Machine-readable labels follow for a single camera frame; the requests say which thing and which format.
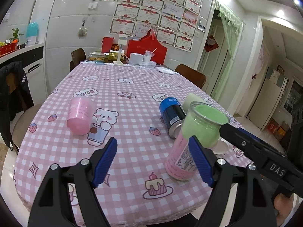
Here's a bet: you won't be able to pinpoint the white refrigerator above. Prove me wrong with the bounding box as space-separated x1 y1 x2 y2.
246 76 290 131

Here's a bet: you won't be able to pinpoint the black jacket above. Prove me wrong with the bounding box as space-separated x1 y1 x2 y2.
0 61 35 150

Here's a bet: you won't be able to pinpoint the red door decoration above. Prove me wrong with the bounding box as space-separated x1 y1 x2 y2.
205 35 218 53

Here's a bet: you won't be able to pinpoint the clear cup with spoon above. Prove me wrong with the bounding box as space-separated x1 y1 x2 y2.
143 48 157 63

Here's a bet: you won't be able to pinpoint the pink plastic cup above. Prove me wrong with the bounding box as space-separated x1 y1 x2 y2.
66 97 96 136

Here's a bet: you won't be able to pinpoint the green sheer curtain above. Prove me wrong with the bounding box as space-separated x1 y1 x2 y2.
214 0 243 98

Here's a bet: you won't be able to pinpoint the brown wooden chair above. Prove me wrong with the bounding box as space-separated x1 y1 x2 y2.
69 48 87 72
175 64 207 89

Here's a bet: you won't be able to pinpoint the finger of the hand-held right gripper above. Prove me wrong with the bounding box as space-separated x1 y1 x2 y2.
219 122 288 168

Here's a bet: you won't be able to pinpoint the gold box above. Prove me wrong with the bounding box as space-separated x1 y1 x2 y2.
105 51 124 62

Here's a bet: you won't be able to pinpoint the white cup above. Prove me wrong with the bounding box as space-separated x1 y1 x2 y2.
183 92 205 108

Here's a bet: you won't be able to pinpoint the white desk lamp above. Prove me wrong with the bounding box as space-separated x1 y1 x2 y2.
113 35 129 65

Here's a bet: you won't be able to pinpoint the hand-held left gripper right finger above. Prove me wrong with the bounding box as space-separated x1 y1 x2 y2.
189 135 278 227

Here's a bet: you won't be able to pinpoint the red gift bag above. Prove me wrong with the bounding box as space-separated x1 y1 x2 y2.
127 29 168 65

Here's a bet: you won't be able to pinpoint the pink checkered printed tablecloth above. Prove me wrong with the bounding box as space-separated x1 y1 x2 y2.
13 61 255 227

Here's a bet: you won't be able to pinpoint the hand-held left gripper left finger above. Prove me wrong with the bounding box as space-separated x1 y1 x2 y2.
27 137 118 227

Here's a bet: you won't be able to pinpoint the cardboard boxes on floor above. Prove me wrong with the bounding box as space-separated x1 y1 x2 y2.
266 118 289 143

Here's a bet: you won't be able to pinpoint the beige cushioned chair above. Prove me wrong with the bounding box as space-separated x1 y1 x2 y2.
11 103 45 153

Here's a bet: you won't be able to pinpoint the red box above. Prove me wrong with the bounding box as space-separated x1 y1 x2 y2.
102 37 115 53

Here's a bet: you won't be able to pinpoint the white box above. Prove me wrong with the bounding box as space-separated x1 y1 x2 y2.
129 53 145 65

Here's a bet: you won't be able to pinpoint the potted plant in red pot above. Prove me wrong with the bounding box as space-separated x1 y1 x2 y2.
0 28 24 56

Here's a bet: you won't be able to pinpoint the white kitchen cabinet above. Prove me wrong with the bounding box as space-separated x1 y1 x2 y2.
0 43 46 107

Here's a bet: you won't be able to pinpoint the person's right hand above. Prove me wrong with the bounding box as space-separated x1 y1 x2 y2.
272 192 296 227

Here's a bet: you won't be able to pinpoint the clear green cup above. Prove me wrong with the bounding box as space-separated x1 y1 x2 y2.
182 101 231 150

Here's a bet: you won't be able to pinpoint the tray of snacks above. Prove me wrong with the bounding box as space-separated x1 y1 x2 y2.
88 53 106 62

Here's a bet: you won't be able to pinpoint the hanging wall ornament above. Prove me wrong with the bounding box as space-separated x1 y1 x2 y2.
78 20 89 37

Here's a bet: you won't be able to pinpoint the blue white bottle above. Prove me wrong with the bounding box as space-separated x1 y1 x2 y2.
25 22 40 45

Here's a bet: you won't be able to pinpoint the blue black drink can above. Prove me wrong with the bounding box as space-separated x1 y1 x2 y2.
159 97 186 139

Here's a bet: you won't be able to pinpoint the wall of paper certificates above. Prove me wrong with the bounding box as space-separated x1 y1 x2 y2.
91 0 204 53

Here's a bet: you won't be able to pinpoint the white plastic bag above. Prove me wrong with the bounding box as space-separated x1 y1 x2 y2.
156 66 175 74

